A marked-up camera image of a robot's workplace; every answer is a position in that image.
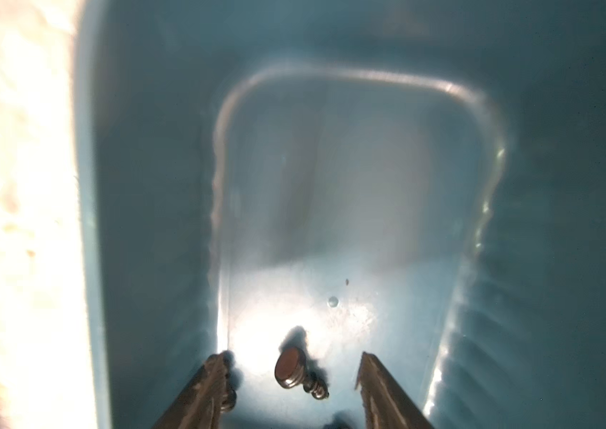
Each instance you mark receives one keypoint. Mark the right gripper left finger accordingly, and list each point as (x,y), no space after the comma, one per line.
(203,400)

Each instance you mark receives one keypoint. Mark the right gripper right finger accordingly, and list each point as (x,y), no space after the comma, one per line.
(385,403)

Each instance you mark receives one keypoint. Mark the black pawn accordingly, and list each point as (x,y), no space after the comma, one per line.
(291,370)

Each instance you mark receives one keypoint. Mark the teal plastic bin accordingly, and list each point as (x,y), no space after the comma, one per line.
(420,180)

